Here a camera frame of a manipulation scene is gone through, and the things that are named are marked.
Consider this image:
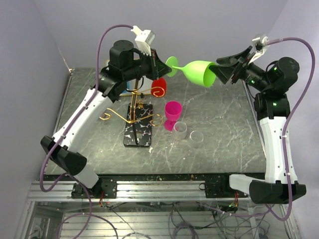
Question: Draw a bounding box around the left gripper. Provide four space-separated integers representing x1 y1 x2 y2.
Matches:
124 48 173 82

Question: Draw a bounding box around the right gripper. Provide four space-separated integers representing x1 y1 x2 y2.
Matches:
209 46 271 92

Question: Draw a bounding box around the red plastic wine glass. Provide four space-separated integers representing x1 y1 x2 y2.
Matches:
151 77 167 98

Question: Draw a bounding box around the green plastic wine glass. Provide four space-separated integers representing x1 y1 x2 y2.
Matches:
165 56 216 88

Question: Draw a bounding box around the pink plastic wine glass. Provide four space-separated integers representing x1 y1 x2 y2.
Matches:
164 101 182 131

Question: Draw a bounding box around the gold wine glass rack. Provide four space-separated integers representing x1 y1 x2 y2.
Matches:
99 78 164 148

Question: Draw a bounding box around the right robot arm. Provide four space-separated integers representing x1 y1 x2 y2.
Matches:
199 47 307 204

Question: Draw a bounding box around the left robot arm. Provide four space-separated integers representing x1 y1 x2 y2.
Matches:
40 40 171 198

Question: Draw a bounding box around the gold framed mirror tray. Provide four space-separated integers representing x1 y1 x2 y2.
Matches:
120 77 152 96

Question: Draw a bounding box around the clear glass cup left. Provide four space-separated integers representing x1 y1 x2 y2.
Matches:
172 121 187 140

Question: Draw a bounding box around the clear glass cup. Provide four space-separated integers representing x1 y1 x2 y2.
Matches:
187 130 204 148
172 121 187 140

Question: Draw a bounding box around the clear glass cup right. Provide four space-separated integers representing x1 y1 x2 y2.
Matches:
187 130 204 148

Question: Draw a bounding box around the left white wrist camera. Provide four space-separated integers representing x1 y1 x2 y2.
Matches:
131 25 155 56

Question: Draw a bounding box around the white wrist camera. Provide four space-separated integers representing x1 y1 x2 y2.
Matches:
249 34 269 63
131 25 155 56

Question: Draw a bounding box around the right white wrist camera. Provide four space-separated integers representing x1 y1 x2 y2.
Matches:
249 34 269 63

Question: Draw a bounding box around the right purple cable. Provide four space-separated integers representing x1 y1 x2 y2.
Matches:
196 36 316 222

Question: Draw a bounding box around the aluminium mounting rail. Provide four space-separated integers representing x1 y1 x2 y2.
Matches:
27 174 248 202

